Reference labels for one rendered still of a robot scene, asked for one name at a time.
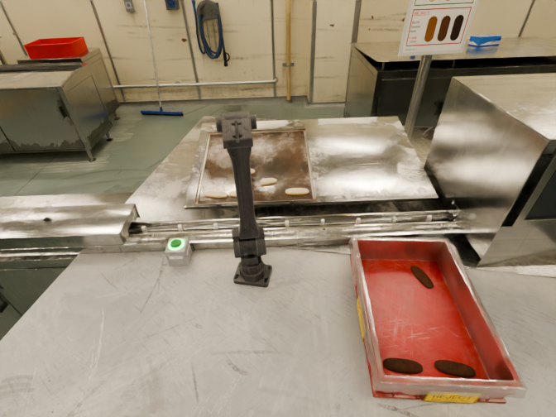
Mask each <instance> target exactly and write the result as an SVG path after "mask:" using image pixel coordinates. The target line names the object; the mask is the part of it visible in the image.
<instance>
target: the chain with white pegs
mask: <svg viewBox="0 0 556 417"><path fill-rule="evenodd" d="M431 219H432V215H428V217H427V219H426V221H404V222H396V217H392V220H391V222H386V223H408V222H429V221H452V220H454V219H449V220H431ZM360 222H361V219H360V218H357V221H356V223H341V224H340V223H339V224H324V219H321V224H317V225H296V226H289V220H285V226H277V227H298V226H319V225H342V224H364V223H360ZM382 223H385V222H382ZM213 226H214V228H207V229H188V230H210V229H232V228H218V224H217V223H214V224H213ZM141 229H142V231H140V232H166V231H188V230H187V229H185V230H183V228H182V226H181V224H178V229H179V230H163V231H147V229H146V226H142V227H141Z"/></svg>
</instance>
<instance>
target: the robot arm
mask: <svg viewBox="0 0 556 417"><path fill-rule="evenodd" d="M215 122H216V128H217V132H221V133H222V134H223V149H227V152H228V154H229V156H230V159H231V162H232V170H233V176H234V183H235V189H236V196H237V206H238V213H239V225H238V228H234V229H232V241H233V249H234V256H235V258H239V257H241V261H240V262H239V263H238V266H237V270H236V272H235V275H234V277H233V281H234V283H235V284H239V285H251V286H257V287H264V288H266V287H268V285H269V282H270V278H271V273H272V266H271V265H266V264H265V263H264V262H263V261H262V260H261V256H263V255H266V240H265V231H264V226H258V223H257V221H256V217H255V209H254V200H253V192H252V176H251V167H250V158H251V155H252V152H251V150H252V146H253V140H252V130H253V129H257V126H256V114H252V115H250V114H249V112H240V113H221V117H216V118H215Z"/></svg>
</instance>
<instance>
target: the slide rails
mask: <svg viewBox="0 0 556 417"><path fill-rule="evenodd" d="M392 217H396V220H413V219H427V217H428V215H411V216H389V217H367V218H360V219H361V222H369V221H391V220H392ZM436 218H453V215H452V214H434V215H432V219H436ZM356 221H357V218H324V223H347V222H356ZM448 222H455V221H454V220H452V221H429V222H408V223H448ZM257 223H258V226H259V225H281V224H285V220H280V221H257ZM303 223H321V219H301V220H289V224H303ZM217 224H218V227H237V226H238V225H239V222H235V223H217ZM383 224H405V223H364V224H342V225H319V226H298V227H275V228H316V227H339V226H361V225H383ZM181 226H182V228H214V226H213V223H191V224H181ZM141 227H142V226H130V227H129V229H128V230H142V229H141ZM172 228H178V224H170V225H147V226H146V229H147V230H150V229H172ZM232 229H233V228H232ZM232 229H210V230H188V231H166V232H207V231H229V230H232ZM264 229H273V228H264ZM142 233H164V232H129V234H142Z"/></svg>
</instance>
